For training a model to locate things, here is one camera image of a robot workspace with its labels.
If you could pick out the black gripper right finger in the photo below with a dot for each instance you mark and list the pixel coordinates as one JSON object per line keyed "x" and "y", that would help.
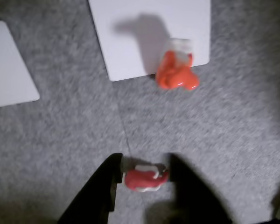
{"x": 193, "y": 200}

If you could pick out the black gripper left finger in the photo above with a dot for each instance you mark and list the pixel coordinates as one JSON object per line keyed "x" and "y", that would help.
{"x": 98, "y": 193}

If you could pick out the orange shrimp sushi toy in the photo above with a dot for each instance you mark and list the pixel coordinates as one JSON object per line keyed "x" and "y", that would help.
{"x": 175, "y": 72}

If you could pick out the red tuna sushi toy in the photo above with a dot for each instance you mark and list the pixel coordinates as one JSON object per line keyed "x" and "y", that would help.
{"x": 142, "y": 178}

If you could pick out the gray carpet tile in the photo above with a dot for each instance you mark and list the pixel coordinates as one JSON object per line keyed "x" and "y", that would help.
{"x": 224, "y": 116}
{"x": 60, "y": 140}

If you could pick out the white rectangular card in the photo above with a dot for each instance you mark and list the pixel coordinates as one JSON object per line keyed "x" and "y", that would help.
{"x": 9, "y": 65}
{"x": 189, "y": 18}

